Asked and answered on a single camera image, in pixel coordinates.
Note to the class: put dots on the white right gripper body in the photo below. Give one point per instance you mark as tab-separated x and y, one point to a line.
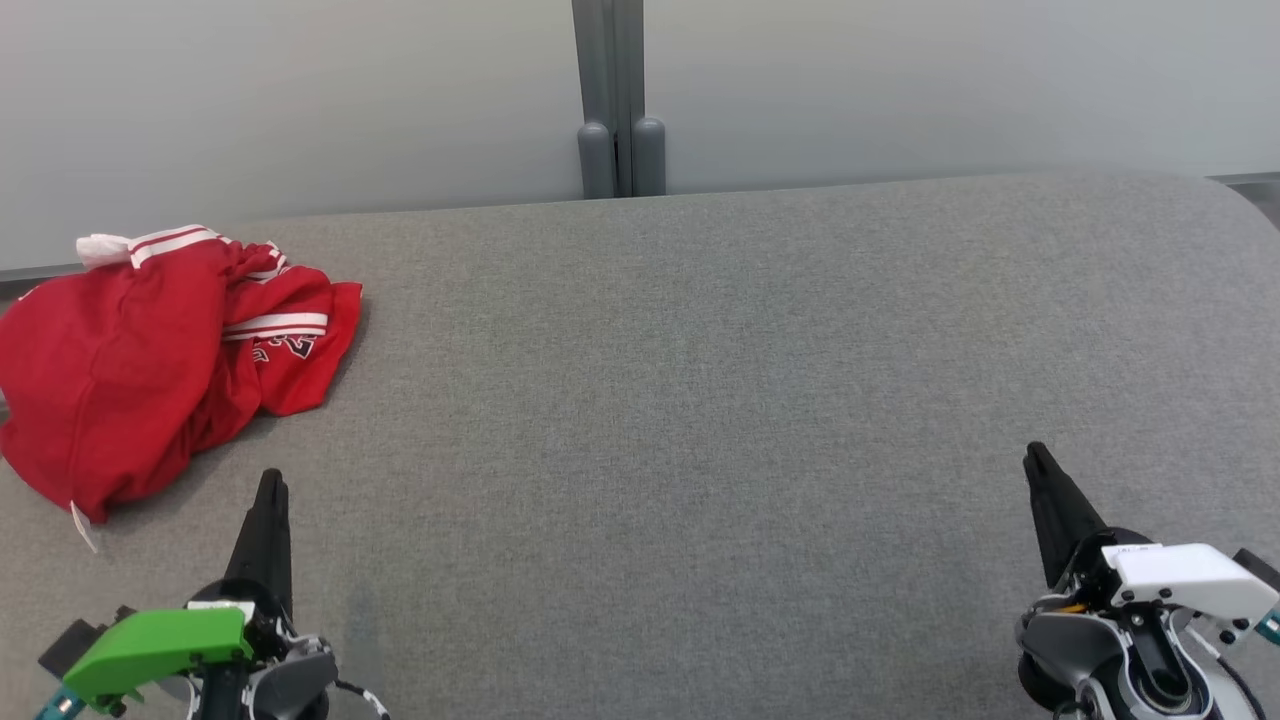
1180	575

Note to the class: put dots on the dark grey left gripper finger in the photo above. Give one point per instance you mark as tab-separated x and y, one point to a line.
268	530

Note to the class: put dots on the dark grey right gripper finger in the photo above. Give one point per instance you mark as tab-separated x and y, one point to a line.
1062	510

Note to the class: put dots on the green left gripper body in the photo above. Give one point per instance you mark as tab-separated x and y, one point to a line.
150	645

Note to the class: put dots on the red Bulls jersey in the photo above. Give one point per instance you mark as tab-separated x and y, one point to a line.
110	390

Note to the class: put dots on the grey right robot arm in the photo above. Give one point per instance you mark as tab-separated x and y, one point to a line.
1060	640

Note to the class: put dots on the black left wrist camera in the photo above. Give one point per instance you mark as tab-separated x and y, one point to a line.
70	640

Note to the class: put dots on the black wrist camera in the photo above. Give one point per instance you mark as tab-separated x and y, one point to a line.
1264	570
70	640

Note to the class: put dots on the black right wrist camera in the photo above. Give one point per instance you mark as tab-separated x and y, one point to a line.
1264	570

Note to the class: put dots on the grey partition base rail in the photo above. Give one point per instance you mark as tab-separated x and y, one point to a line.
1250	180
40	272

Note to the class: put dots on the grey partition post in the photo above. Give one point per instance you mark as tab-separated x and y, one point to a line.
610	60

